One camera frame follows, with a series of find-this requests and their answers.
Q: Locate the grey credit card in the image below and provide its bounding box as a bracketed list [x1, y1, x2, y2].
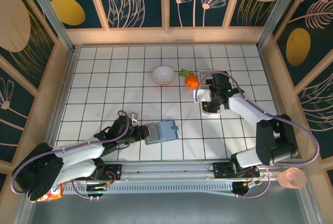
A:
[147, 123, 163, 142]

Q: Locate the teal card holder wallet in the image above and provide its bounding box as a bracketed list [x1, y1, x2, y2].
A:
[144, 120, 179, 146]

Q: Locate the orange toy carrot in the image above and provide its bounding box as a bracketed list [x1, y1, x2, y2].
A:
[184, 75, 200, 89]

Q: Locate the white bowl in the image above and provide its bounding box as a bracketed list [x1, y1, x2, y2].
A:
[152, 65, 175, 86]

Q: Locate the small black electronics board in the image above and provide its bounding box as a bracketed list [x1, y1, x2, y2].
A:
[86, 183, 109, 193]
[232, 181, 262, 195]

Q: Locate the colourful candy bag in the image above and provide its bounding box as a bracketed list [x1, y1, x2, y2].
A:
[36, 183, 65, 203]

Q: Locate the pink plastic cup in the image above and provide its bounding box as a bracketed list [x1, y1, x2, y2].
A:
[277, 167, 307, 190]

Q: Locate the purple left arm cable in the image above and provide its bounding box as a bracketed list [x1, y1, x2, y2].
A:
[11, 110, 131, 199]

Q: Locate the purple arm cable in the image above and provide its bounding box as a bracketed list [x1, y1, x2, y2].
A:
[11, 110, 131, 199]
[195, 72, 321, 199]

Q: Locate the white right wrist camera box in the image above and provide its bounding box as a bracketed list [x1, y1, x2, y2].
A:
[193, 88, 211, 104]

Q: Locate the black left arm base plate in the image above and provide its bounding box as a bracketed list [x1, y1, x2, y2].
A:
[74, 163, 122, 181]

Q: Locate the aluminium mounting rail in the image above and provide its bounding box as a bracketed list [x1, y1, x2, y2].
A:
[27, 158, 306, 183]

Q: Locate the grey slotted cable duct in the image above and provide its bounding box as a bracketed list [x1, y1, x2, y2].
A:
[62, 181, 235, 196]

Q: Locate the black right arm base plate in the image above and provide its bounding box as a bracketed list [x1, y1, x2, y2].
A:
[213, 161, 261, 180]

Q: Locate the aluminium frame post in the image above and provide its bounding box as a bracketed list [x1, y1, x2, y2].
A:
[20, 0, 76, 53]
[257, 0, 305, 48]

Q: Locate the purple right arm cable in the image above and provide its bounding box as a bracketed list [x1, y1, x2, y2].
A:
[195, 72, 321, 199]

